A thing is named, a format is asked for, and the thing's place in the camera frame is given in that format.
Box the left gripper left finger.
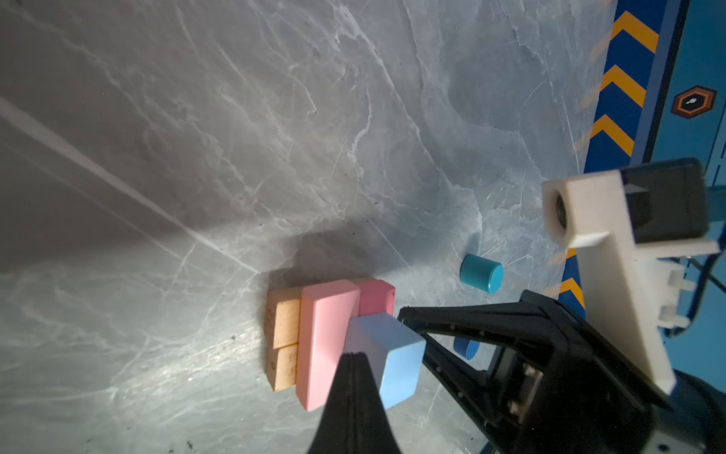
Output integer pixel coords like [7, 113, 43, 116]
[308, 354, 357, 453]

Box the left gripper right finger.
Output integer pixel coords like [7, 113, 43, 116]
[353, 353, 401, 454]

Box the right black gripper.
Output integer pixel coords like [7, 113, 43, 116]
[398, 291, 725, 453]

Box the dark blue cylinder block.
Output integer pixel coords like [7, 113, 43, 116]
[453, 337, 480, 361]

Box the teal cylinder block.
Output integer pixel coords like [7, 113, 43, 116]
[459, 253, 505, 294]

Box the light blue cube block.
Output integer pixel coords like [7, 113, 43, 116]
[344, 313, 427, 410]

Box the engraved wood plank block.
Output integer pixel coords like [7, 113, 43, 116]
[266, 344, 298, 393]

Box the light pink rectangular block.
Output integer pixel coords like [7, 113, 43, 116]
[296, 280, 360, 412]

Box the plain wood plank block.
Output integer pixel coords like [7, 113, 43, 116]
[264, 287, 303, 349]

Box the dark pink rectangular block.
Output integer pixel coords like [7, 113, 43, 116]
[352, 277, 396, 316]

